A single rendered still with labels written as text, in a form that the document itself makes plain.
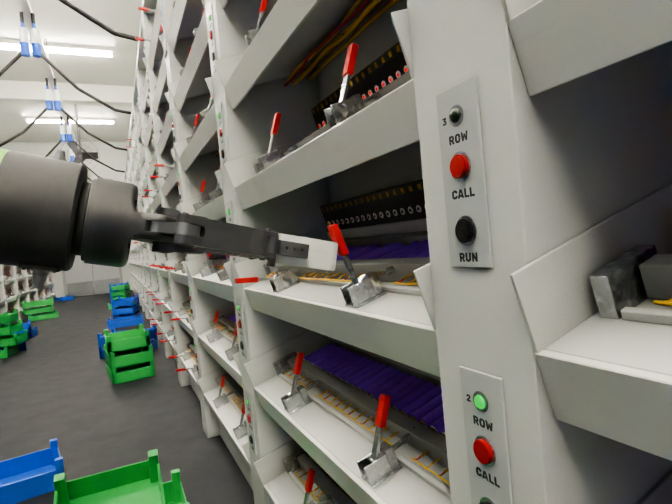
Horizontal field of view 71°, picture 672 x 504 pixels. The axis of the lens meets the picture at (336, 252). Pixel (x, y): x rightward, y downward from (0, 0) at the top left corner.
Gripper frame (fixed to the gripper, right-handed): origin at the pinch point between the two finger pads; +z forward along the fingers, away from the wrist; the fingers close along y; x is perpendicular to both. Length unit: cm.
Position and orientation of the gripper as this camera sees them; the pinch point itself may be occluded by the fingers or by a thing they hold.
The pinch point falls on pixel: (303, 252)
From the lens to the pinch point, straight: 49.2
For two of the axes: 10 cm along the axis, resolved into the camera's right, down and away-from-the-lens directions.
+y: 4.2, -0.2, -9.1
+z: 9.0, 1.4, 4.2
